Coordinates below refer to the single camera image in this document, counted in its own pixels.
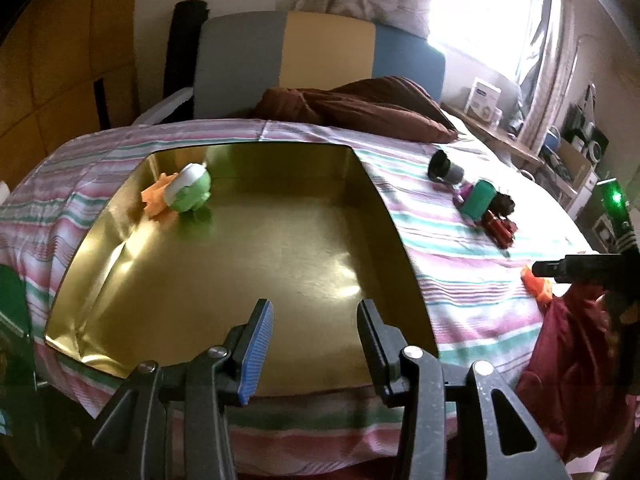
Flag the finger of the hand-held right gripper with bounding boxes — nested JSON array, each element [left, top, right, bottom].
[[531, 254, 626, 283]]

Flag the brown pine cone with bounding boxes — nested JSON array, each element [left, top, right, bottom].
[[492, 190, 516, 218]]

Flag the grey yellow blue headboard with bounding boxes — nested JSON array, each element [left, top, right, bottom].
[[192, 10, 447, 121]]

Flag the brown pillow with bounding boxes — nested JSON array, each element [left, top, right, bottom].
[[255, 76, 460, 143]]

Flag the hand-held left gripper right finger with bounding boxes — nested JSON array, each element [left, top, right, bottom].
[[356, 299, 571, 480]]

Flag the green and white toy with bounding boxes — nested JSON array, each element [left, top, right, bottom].
[[165, 162, 212, 212]]

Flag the sheer grey curtain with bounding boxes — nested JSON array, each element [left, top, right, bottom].
[[510, 0, 576, 156]]

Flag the black chair back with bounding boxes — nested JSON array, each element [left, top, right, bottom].
[[164, 0, 210, 108]]

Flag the white cardboard box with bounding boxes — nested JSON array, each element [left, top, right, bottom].
[[465, 77, 502, 121]]

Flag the dark red cloth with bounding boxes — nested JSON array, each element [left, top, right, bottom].
[[515, 282, 640, 466]]

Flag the gold metal tin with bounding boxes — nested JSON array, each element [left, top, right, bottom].
[[44, 142, 440, 397]]

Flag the wooden side desk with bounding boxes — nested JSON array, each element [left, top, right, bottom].
[[440, 102, 546, 171]]

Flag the orange plastic toy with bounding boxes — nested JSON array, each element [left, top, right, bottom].
[[140, 172, 178, 218]]

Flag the brown cardboard box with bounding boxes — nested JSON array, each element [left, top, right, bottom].
[[545, 137, 598, 196]]

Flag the black and grey cylinder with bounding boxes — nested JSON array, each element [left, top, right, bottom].
[[428, 150, 467, 187]]

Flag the red toy car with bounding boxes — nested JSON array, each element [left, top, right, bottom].
[[481, 210, 517, 248]]

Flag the orange ridged toy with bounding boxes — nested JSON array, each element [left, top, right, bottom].
[[520, 265, 556, 306]]

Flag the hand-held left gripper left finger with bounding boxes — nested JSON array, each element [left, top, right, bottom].
[[92, 298, 276, 480]]

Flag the striped bed sheet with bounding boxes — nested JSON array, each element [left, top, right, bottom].
[[0, 119, 593, 476]]

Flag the teal cylinder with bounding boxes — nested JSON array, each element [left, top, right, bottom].
[[460, 179, 497, 221]]

